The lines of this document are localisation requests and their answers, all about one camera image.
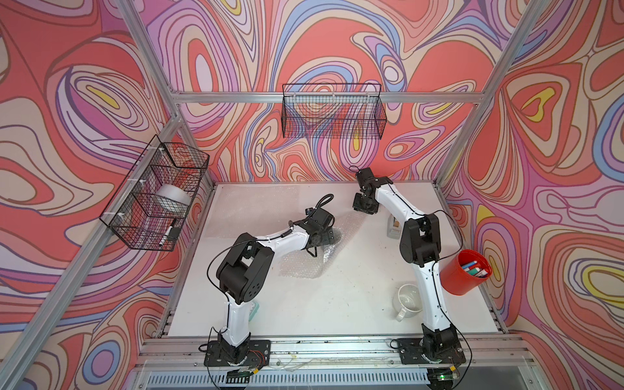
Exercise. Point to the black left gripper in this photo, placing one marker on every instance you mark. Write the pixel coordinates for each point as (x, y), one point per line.
(328, 236)

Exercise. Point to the back wire basket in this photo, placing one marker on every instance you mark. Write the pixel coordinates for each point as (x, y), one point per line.
(333, 111)

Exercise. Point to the red pen cup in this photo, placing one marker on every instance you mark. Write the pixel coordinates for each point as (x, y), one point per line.
(467, 271)

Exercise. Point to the black marker in basket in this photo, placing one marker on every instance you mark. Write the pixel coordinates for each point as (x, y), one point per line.
(165, 236)

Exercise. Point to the left wire basket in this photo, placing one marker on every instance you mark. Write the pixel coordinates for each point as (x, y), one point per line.
(151, 211)

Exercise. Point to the white mug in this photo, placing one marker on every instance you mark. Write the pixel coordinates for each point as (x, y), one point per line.
(407, 302)

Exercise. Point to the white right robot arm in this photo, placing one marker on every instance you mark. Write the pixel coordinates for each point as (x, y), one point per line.
(419, 246)

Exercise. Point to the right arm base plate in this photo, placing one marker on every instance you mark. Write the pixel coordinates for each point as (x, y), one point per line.
(422, 351)

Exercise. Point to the wire basket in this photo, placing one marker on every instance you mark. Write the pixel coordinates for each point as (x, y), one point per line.
(151, 211)
(333, 111)

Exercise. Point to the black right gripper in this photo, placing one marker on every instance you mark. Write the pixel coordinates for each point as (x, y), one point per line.
(356, 205)

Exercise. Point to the teal alarm clock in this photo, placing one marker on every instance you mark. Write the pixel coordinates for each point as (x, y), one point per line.
(254, 307)

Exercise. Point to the white tape roll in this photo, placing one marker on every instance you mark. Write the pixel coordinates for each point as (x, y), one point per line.
(173, 199)

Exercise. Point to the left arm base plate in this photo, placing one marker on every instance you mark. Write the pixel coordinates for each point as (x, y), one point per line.
(254, 353)

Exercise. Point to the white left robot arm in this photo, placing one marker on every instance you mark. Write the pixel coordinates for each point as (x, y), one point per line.
(243, 272)

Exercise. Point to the grey tape dispenser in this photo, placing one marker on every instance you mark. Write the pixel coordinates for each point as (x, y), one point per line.
(394, 228)

